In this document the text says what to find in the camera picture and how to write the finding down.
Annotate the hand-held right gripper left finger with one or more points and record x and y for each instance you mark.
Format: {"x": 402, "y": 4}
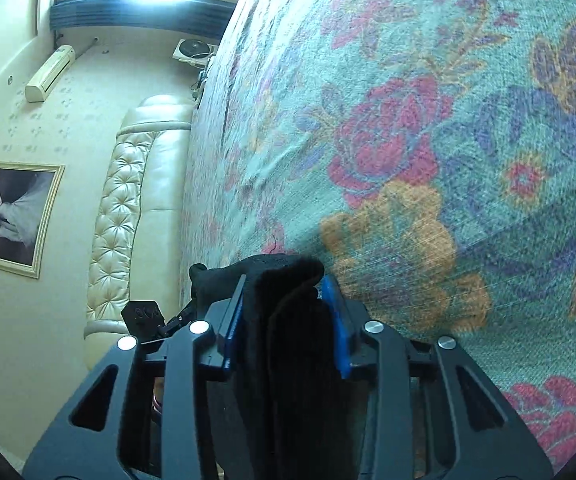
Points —
{"x": 233, "y": 320}

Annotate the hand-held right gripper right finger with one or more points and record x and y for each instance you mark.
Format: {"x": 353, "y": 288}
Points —
{"x": 335, "y": 330}

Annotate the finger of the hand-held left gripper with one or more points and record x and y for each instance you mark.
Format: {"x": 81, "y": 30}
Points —
{"x": 142, "y": 317}

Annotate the black pants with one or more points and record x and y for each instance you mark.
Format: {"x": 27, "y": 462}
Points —
{"x": 293, "y": 360}

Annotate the cream tufted leather headboard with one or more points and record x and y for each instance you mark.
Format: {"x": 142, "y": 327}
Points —
{"x": 122, "y": 210}

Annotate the floral bedspread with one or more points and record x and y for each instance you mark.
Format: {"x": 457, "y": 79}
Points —
{"x": 418, "y": 135}

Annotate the dark blue curtain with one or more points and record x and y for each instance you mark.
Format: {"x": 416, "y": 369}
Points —
{"x": 132, "y": 15}

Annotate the gold framed wall picture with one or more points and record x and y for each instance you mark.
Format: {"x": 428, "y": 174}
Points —
{"x": 12, "y": 217}

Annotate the cream wall air conditioner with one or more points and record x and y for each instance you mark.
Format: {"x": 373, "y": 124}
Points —
{"x": 50, "y": 74}

